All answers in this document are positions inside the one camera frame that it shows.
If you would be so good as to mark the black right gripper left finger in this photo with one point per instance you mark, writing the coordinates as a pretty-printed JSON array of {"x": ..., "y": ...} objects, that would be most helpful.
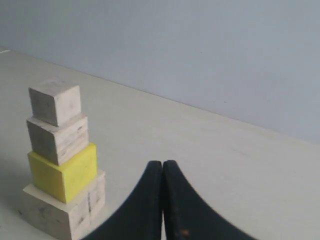
[{"x": 140, "y": 215}]

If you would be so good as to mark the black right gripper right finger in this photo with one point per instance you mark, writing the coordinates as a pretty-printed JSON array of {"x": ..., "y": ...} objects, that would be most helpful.
[{"x": 187, "y": 216}]

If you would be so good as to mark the large wooden cube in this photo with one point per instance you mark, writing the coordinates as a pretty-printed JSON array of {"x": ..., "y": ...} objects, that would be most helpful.
[{"x": 64, "y": 221}]

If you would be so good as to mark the small wooden cube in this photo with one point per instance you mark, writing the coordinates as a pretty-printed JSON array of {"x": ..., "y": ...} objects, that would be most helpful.
[{"x": 55, "y": 101}]

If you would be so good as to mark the medium wooden cube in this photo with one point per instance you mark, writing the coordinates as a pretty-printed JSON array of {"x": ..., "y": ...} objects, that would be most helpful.
[{"x": 58, "y": 144}]

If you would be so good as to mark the yellow cube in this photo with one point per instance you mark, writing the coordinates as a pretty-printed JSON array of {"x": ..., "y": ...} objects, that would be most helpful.
[{"x": 64, "y": 182}]

